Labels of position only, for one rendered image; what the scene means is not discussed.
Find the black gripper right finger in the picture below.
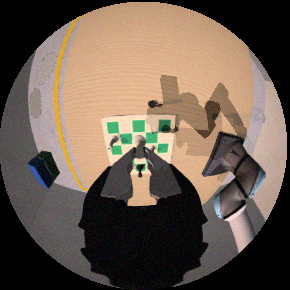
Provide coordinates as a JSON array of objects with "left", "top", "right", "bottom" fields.
[{"left": 143, "top": 146, "right": 208, "bottom": 225}]

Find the white chess king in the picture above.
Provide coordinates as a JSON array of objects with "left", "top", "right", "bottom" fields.
[{"left": 106, "top": 136, "right": 118, "bottom": 150}]

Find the green and cream checkered chessboard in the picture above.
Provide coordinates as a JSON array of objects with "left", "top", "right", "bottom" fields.
[{"left": 101, "top": 114, "right": 176, "bottom": 174}]

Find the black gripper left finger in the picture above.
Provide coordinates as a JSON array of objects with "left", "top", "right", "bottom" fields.
[{"left": 78, "top": 147, "right": 136, "bottom": 230}]

